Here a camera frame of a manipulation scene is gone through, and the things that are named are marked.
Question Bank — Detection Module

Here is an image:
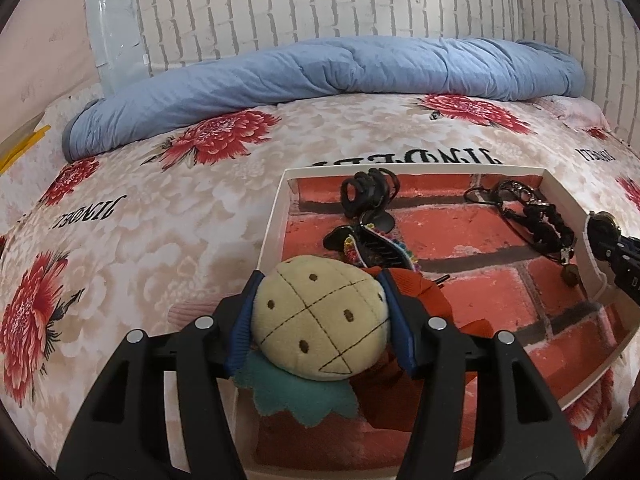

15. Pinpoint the colourful beaded hair clip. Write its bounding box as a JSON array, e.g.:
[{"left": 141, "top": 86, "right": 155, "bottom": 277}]
[{"left": 322, "top": 212, "right": 421, "bottom": 273}]

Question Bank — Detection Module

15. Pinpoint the plush pineapple toy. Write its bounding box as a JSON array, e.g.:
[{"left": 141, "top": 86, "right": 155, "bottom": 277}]
[{"left": 234, "top": 254, "right": 455, "bottom": 433}]

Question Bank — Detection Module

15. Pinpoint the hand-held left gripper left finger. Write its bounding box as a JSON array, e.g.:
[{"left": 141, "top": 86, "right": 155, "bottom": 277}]
[{"left": 56, "top": 269, "right": 266, "bottom": 480}]

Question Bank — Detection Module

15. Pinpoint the blue quilt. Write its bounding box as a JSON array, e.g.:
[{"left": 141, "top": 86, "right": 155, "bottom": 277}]
[{"left": 62, "top": 36, "right": 586, "bottom": 162}]

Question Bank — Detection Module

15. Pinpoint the yellow strip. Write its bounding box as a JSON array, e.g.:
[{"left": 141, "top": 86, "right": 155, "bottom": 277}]
[{"left": 0, "top": 126, "right": 52, "bottom": 175}]

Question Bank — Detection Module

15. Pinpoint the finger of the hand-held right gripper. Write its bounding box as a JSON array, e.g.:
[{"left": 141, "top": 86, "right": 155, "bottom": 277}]
[{"left": 586, "top": 210, "right": 640, "bottom": 306}]

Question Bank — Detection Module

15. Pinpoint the black cord metal pendant necklace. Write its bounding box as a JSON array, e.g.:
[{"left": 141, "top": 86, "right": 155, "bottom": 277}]
[{"left": 462, "top": 180, "right": 543, "bottom": 211}]

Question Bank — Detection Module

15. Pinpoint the black braided cord necklace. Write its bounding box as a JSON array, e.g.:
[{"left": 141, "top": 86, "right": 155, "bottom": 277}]
[{"left": 500, "top": 200, "right": 581, "bottom": 286}]

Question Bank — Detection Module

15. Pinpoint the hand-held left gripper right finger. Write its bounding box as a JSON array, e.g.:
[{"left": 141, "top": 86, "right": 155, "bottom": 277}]
[{"left": 377, "top": 267, "right": 586, "bottom": 480}]

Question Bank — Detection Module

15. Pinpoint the pink knit hair band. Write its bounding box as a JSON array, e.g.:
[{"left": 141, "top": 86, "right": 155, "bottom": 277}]
[{"left": 167, "top": 294, "right": 236, "bottom": 331}]

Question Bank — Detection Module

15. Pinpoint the floral printed blanket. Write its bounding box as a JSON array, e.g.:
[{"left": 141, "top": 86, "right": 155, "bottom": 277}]
[{"left": 0, "top": 82, "right": 640, "bottom": 480}]

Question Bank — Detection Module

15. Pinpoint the clear plastic sheet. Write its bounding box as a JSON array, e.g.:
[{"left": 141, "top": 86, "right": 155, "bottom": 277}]
[{"left": 82, "top": 0, "right": 151, "bottom": 98}]

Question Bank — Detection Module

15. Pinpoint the black hair claw clip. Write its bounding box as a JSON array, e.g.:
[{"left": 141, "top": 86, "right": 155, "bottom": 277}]
[{"left": 340, "top": 167, "right": 401, "bottom": 221}]

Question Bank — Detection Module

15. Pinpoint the pink pillow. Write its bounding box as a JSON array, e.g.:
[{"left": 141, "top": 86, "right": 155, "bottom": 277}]
[{"left": 542, "top": 95, "right": 613, "bottom": 133}]

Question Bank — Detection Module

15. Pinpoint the brick-print cardboard box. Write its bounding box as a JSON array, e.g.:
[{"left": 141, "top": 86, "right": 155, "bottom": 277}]
[{"left": 231, "top": 165, "right": 640, "bottom": 476}]

